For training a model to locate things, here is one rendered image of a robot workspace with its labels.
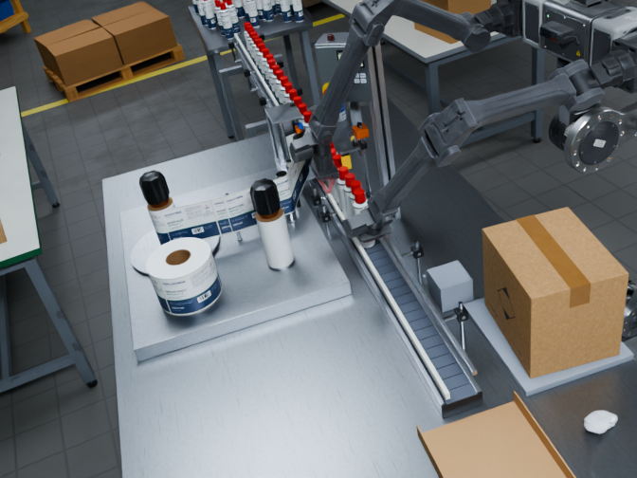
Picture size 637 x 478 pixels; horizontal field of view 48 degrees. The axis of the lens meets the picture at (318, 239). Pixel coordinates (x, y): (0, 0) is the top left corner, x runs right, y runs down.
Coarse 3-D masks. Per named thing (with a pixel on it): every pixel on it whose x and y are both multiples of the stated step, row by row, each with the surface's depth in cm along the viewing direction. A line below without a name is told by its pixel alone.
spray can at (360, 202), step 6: (354, 192) 220; (360, 192) 219; (360, 198) 219; (354, 204) 221; (360, 204) 220; (366, 204) 220; (354, 210) 222; (360, 210) 220; (366, 246) 228; (372, 246) 229
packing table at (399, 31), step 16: (320, 0) 493; (336, 0) 461; (352, 0) 456; (496, 0) 415; (384, 32) 403; (400, 32) 399; (416, 32) 395; (496, 32) 377; (400, 48) 401; (416, 48) 377; (432, 48) 374; (448, 48) 370; (464, 48) 372; (384, 64) 516; (432, 64) 375; (416, 80) 482; (432, 80) 379; (432, 96) 384; (432, 112) 390; (480, 128) 419; (496, 128) 414; (464, 144) 411
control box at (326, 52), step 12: (324, 36) 220; (336, 36) 219; (324, 48) 215; (336, 48) 214; (324, 60) 217; (336, 60) 216; (324, 72) 220; (324, 84) 223; (360, 84) 219; (348, 96) 222; (360, 96) 221; (372, 96) 220
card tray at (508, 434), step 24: (504, 408) 176; (432, 432) 174; (456, 432) 173; (480, 432) 172; (504, 432) 171; (528, 432) 170; (432, 456) 164; (456, 456) 168; (480, 456) 166; (504, 456) 165; (528, 456) 164; (552, 456) 163
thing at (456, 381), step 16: (352, 240) 234; (368, 256) 226; (384, 256) 225; (384, 272) 218; (400, 288) 211; (400, 304) 206; (416, 304) 205; (416, 320) 200; (416, 336) 195; (432, 336) 194; (416, 352) 190; (432, 352) 189; (448, 352) 188; (448, 368) 184; (448, 384) 179; (464, 384) 179; (448, 400) 175
